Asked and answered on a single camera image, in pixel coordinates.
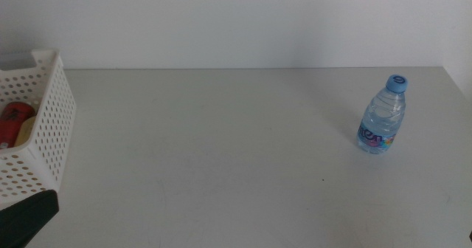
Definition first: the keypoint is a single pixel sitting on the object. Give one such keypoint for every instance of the red soda can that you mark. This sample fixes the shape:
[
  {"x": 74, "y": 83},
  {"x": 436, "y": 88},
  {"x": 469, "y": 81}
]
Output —
[{"x": 13, "y": 124}]

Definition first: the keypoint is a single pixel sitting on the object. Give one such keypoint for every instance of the white perforated plastic basket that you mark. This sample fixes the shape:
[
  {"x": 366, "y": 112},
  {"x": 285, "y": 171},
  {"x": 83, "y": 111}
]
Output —
[{"x": 48, "y": 137}]

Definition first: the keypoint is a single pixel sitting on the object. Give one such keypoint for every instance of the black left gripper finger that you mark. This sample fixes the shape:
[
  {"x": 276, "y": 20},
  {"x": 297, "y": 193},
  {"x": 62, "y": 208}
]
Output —
[{"x": 26, "y": 218}]

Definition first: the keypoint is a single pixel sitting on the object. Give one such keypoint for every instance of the clear water bottle blue cap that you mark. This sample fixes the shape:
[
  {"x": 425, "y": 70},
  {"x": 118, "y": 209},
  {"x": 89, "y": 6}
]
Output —
[{"x": 381, "y": 122}]

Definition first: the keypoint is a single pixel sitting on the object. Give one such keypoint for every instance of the yellow tea bottle white cap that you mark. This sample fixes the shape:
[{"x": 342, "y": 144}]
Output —
[{"x": 26, "y": 131}]

